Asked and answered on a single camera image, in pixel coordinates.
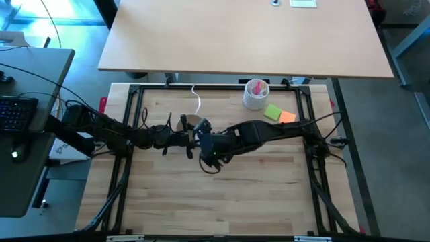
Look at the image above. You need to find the orange sticky note pad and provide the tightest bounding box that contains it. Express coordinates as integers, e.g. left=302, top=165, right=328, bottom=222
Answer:
left=277, top=110, right=297, bottom=124

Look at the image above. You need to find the black backlit keyboard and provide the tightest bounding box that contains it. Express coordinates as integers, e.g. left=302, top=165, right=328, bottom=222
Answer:
left=0, top=96, right=39, bottom=133

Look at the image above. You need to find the black aluminium table frame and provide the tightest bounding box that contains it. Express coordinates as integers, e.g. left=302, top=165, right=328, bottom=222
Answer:
left=75, top=83, right=369, bottom=236

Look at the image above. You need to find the light wooden desk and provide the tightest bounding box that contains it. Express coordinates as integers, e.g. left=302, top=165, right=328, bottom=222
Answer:
left=97, top=0, right=394, bottom=79

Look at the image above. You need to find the silver frame bracket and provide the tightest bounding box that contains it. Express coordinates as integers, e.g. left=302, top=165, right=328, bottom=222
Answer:
left=294, top=236, right=332, bottom=242
left=106, top=235, right=145, bottom=242

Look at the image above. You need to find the red storage box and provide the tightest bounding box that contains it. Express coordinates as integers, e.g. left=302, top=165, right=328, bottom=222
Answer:
left=365, top=0, right=384, bottom=16

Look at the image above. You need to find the grey metal table frame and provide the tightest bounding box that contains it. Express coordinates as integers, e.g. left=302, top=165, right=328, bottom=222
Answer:
left=391, top=13, right=430, bottom=130

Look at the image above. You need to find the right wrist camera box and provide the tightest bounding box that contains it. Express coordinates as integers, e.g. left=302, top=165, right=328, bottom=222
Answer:
left=193, top=118, right=213, bottom=136

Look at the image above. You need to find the round wooden lamp base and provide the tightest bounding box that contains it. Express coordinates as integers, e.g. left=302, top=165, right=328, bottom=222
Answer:
left=176, top=114, right=205, bottom=144

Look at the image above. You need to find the white desk plate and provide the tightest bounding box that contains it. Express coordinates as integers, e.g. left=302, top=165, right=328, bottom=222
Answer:
left=289, top=0, right=318, bottom=8

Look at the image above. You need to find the black desk support beam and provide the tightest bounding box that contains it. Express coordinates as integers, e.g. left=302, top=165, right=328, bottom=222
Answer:
left=43, top=114, right=95, bottom=157

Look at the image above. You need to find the green sticky note pad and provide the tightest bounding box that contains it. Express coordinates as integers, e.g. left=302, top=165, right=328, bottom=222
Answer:
left=263, top=104, right=283, bottom=122

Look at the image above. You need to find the grey desk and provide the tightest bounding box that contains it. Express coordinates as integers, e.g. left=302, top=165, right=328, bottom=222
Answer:
left=0, top=46, right=75, bottom=218

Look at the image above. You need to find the white textured pen cup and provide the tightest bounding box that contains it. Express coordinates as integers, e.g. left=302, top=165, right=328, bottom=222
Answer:
left=242, top=78, right=270, bottom=111

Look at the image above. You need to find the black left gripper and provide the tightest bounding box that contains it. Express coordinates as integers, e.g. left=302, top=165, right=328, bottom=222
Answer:
left=153, top=114, right=202, bottom=159

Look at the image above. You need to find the black computer mouse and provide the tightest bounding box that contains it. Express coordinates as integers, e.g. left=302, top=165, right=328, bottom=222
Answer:
left=9, top=143, right=30, bottom=165

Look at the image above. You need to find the white box with logo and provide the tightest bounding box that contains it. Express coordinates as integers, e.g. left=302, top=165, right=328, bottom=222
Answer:
left=49, top=134, right=95, bottom=161

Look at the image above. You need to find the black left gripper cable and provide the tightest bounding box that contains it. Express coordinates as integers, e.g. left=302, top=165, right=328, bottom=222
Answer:
left=140, top=106, right=174, bottom=134

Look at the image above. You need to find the small black desk object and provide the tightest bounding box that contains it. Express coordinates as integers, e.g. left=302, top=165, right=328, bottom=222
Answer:
left=0, top=71, right=15, bottom=85

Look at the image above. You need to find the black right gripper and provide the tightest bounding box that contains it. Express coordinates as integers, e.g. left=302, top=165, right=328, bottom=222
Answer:
left=193, top=129, right=233, bottom=167

